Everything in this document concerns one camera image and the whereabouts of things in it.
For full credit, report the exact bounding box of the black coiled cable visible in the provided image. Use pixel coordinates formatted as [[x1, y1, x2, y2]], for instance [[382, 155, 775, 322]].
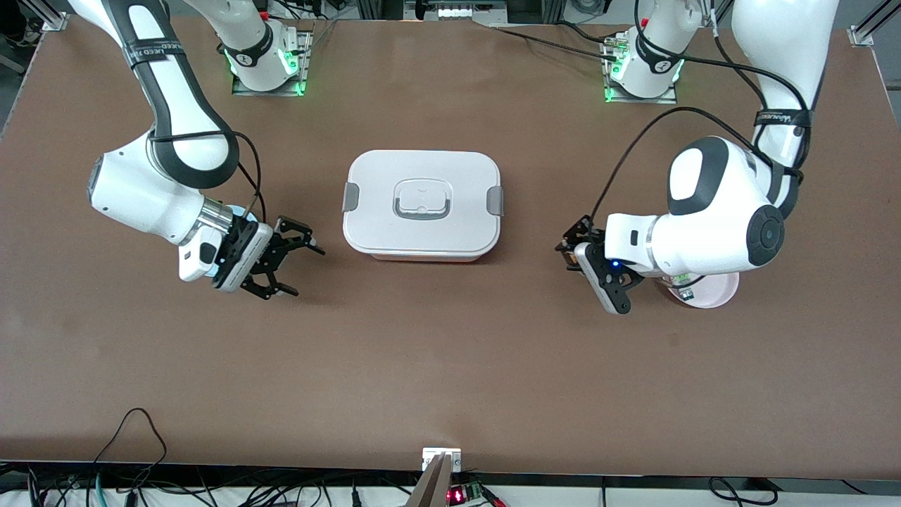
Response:
[[707, 477, 779, 506]]

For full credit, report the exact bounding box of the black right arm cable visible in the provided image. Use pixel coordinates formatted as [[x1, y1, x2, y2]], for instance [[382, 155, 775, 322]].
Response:
[[146, 130, 268, 225]]

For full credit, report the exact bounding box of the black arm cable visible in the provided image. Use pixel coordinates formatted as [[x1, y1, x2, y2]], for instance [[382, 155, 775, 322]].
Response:
[[588, 0, 812, 233], [146, 130, 268, 225]]

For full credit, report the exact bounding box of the black looped cable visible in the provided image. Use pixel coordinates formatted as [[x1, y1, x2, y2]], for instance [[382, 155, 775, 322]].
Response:
[[93, 407, 168, 494]]

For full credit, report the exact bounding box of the red LED circuit board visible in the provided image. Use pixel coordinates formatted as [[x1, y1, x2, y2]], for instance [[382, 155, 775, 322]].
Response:
[[446, 479, 506, 507]]

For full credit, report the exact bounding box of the white light strip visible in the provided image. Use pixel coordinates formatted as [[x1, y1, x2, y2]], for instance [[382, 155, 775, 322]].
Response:
[[436, 4, 506, 20]]

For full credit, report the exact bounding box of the aluminium camera mount bar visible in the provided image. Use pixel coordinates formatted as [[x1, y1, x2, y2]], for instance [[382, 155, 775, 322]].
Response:
[[405, 453, 455, 507]]

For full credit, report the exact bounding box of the small white bracket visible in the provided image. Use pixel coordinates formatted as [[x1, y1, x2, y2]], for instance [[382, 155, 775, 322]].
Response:
[[422, 447, 462, 472]]

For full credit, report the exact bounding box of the black cable across table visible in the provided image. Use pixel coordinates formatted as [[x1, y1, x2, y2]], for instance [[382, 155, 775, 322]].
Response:
[[486, 23, 622, 63]]

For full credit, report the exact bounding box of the white lidded lunch box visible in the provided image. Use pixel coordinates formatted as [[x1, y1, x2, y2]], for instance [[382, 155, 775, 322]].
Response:
[[342, 149, 505, 263]]

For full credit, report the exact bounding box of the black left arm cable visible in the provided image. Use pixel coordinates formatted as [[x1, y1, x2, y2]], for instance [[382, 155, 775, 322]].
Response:
[[588, 0, 812, 233]]

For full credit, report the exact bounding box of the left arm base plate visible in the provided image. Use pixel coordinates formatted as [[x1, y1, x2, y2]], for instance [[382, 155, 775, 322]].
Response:
[[603, 37, 679, 105]]

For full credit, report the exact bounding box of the pink plate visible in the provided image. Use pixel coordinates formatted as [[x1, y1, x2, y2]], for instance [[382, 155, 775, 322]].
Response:
[[658, 270, 741, 309]]

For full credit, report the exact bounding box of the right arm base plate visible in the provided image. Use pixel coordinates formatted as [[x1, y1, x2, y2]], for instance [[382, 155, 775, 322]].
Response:
[[232, 28, 315, 96]]

